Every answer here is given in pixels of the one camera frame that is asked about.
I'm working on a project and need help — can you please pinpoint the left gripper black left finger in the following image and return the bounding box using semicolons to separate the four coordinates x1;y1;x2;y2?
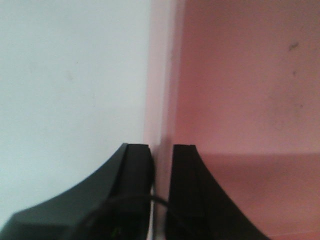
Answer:
0;143;154;240

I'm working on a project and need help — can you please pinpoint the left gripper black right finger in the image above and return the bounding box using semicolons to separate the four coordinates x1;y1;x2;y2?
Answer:
165;144;268;240

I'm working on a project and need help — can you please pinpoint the pink plastic box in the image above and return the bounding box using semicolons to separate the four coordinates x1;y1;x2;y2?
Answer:
143;0;320;240

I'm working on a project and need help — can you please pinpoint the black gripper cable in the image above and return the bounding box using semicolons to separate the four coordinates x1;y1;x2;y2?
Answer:
82;193;176;240

